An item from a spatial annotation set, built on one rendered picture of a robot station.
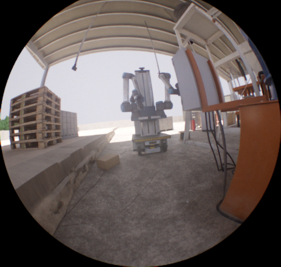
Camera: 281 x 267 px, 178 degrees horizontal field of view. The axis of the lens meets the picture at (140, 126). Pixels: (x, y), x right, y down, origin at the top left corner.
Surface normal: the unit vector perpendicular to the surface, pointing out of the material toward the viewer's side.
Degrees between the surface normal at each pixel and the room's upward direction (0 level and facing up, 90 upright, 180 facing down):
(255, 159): 90
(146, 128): 90
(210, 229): 0
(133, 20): 172
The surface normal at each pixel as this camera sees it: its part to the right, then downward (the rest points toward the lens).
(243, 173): -0.95, 0.10
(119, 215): -0.10, -0.99
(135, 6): 0.12, 0.99
